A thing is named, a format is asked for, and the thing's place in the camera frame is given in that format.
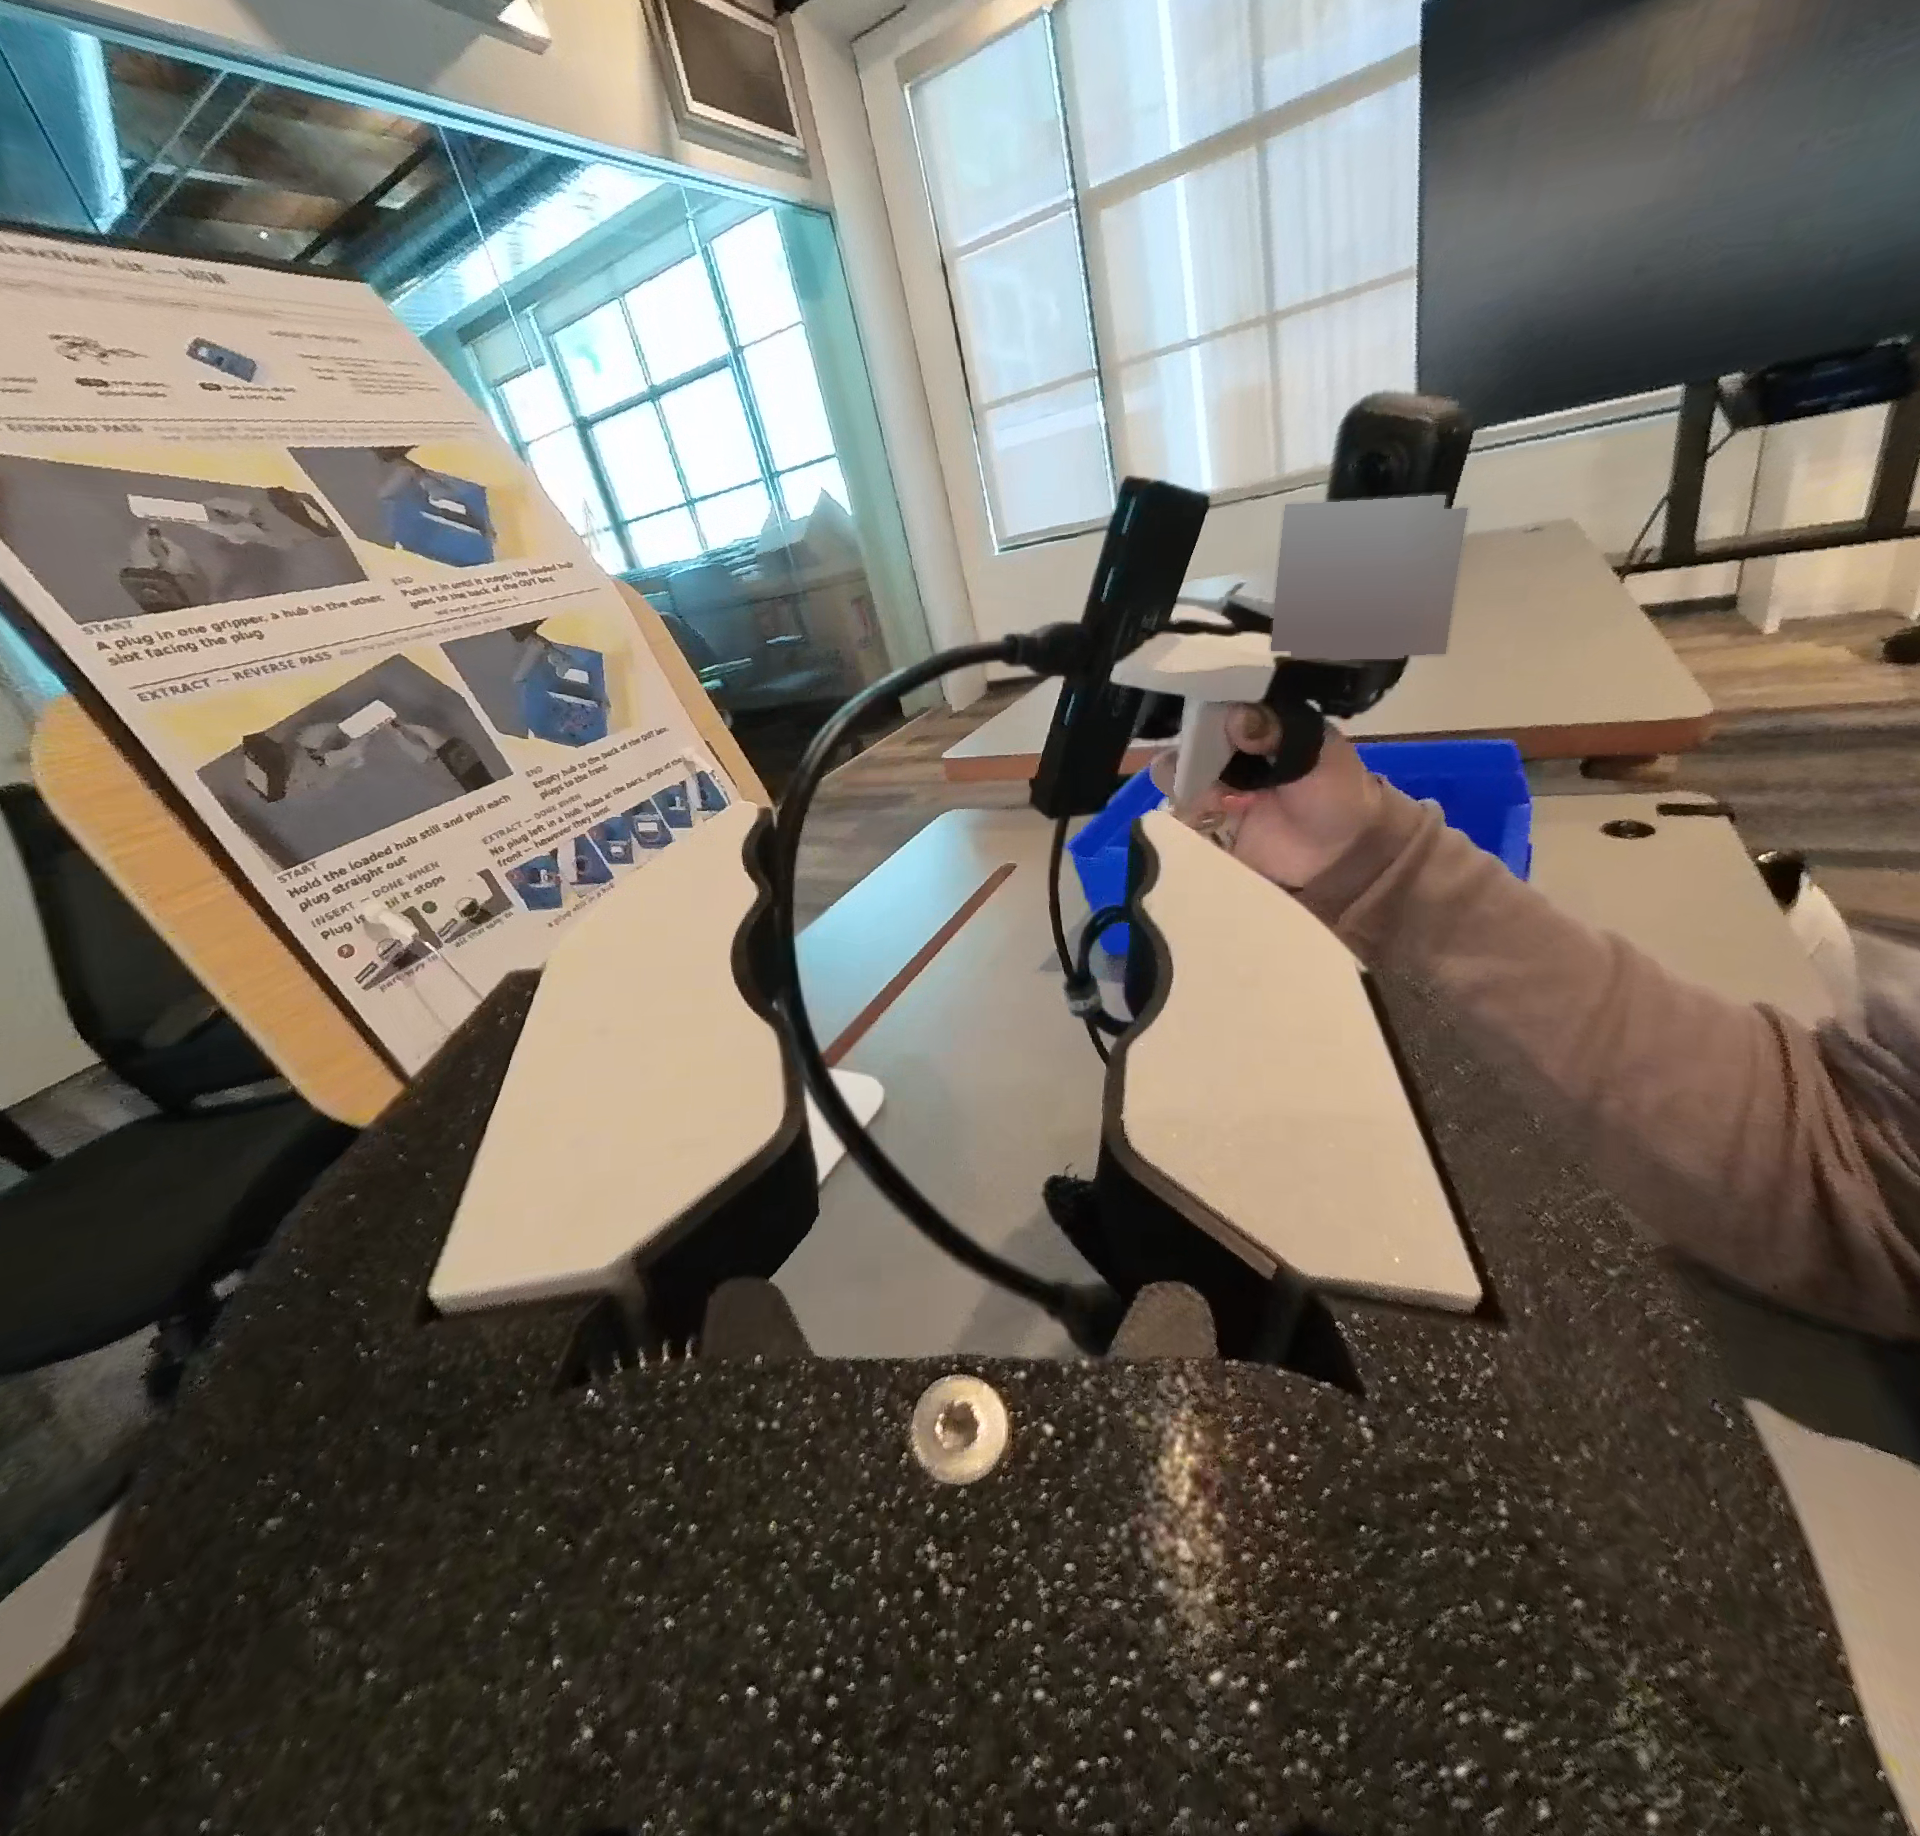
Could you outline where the large grid window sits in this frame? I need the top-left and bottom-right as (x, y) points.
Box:
(856, 0), (1689, 556)

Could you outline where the wall air vent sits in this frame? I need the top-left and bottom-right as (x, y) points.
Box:
(637, 0), (815, 166)

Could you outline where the cardboard box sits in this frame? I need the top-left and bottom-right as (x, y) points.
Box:
(743, 493), (885, 669)

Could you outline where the large black television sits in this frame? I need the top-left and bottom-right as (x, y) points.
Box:
(1415, 0), (1920, 436)

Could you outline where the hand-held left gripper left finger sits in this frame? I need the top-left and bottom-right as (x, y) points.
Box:
(428, 801), (822, 1359)

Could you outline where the person's right forearm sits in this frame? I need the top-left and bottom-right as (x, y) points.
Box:
(1300, 758), (1920, 1344)

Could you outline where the black usb cable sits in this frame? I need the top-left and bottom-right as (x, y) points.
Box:
(733, 629), (1165, 1359)

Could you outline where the black media box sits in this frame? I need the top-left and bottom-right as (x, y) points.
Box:
(1716, 342), (1916, 424)

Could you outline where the blue plastic bin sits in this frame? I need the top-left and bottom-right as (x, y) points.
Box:
(1061, 738), (1536, 969)

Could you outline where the grey conference table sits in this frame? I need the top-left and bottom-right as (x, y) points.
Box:
(941, 518), (1716, 784)

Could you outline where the white display stand base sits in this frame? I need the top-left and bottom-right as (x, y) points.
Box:
(807, 1072), (891, 1192)

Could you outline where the printed instruction sheet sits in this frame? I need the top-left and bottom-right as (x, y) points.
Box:
(0, 225), (759, 1075)

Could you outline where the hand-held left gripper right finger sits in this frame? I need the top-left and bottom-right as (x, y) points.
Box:
(1100, 807), (1489, 1359)

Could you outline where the instruction sheet on wooden stand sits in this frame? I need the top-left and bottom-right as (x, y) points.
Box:
(0, 225), (778, 1129)

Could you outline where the black television stand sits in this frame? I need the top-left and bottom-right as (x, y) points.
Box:
(1617, 367), (1920, 580)

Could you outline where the person's right hand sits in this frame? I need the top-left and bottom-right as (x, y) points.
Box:
(1148, 705), (1411, 896)

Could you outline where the dark grey usb hub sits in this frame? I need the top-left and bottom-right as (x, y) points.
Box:
(1030, 478), (1210, 821)

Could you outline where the black office chair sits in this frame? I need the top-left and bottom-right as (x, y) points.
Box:
(0, 782), (354, 1382)

